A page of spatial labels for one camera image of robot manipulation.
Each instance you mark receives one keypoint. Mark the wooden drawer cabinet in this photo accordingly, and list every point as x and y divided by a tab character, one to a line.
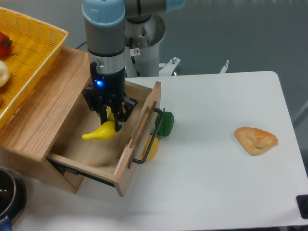
26	139

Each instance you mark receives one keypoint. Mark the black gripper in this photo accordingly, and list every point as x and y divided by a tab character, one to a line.
108	90

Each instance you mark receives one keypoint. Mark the black corner object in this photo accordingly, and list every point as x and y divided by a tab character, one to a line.
302	202

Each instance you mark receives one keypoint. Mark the yellow plastic basket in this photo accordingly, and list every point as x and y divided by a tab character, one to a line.
36	44

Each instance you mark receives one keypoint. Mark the dark metal pot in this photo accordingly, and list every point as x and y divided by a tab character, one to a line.
13	195

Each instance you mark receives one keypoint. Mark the blue pot handle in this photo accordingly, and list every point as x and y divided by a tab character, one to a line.
5	224

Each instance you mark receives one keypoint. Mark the green toy bell pepper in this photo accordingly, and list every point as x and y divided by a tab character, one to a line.
166	125

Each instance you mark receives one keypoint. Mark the yellow toy banana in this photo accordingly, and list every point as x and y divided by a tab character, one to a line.
105	132

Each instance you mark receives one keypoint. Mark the yellow toy bell pepper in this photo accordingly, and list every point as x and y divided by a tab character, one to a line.
153	149

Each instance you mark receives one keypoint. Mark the red toy pepper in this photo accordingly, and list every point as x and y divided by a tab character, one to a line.
5	45

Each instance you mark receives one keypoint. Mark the golden pastry turnover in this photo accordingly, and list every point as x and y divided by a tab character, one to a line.
254	140

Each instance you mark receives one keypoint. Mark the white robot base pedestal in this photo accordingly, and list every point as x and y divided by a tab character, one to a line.
143	36

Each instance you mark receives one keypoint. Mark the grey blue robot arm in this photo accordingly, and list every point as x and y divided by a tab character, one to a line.
123	38

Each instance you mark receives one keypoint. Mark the open wooden top drawer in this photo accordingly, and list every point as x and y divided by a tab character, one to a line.
113	161

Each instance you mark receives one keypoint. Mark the black metal drawer handle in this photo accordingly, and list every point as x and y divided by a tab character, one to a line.
150	142

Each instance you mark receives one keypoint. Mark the white toy onion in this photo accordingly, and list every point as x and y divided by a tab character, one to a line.
4	73

